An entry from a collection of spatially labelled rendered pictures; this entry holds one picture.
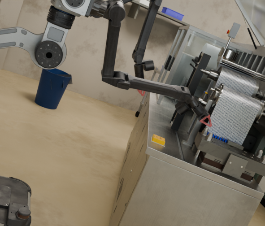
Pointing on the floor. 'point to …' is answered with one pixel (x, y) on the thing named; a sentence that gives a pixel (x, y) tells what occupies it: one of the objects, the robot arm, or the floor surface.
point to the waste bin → (52, 87)
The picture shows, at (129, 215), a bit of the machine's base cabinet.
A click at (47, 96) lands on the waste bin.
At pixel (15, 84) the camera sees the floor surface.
